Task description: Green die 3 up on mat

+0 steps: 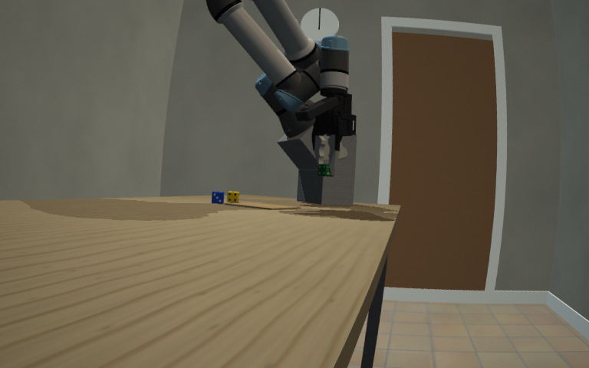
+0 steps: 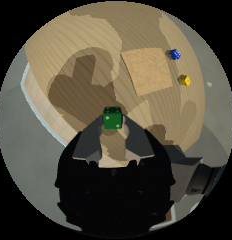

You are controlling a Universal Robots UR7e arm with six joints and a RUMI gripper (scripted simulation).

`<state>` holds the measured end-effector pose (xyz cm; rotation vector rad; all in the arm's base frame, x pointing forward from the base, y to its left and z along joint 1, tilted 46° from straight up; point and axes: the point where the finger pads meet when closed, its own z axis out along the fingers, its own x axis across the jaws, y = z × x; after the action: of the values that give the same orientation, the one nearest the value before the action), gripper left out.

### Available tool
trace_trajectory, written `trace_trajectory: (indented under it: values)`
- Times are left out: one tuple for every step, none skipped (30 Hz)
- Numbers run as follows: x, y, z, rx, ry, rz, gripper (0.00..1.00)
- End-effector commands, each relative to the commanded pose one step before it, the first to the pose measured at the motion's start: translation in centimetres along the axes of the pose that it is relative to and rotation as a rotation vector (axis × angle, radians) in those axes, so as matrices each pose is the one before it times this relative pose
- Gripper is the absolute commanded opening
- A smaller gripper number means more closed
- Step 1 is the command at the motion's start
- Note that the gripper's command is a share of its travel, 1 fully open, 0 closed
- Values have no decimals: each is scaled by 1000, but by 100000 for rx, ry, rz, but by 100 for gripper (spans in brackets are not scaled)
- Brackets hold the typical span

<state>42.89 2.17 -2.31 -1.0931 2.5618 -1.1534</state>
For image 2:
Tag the green die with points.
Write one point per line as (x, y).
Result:
(112, 118)

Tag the yellow die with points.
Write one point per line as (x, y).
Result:
(185, 80)

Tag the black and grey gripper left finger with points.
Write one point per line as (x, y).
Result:
(82, 149)

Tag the blue die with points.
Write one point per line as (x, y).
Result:
(174, 54)

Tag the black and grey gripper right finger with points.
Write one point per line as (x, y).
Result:
(142, 146)

